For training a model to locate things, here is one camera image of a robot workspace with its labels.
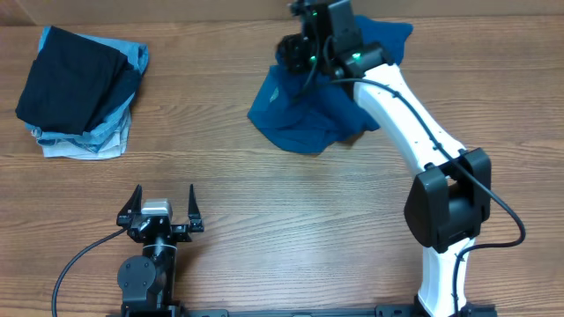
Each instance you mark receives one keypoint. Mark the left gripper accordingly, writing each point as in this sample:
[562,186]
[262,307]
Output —
[184,232]

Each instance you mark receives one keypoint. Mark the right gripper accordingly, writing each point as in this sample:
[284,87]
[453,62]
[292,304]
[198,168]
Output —
[291,52]

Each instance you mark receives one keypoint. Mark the blue polo shirt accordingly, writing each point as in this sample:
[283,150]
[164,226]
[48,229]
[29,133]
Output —
[306,113]

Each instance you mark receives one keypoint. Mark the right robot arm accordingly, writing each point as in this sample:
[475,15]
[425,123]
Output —
[448,201]

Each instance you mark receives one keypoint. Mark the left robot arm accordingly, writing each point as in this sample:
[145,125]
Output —
[147,280]

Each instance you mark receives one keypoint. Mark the folded white garment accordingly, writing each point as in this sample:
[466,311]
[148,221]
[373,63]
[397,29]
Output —
[112,147]

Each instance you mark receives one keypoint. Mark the folded black garment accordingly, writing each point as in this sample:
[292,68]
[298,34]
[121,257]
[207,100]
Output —
[74,83]

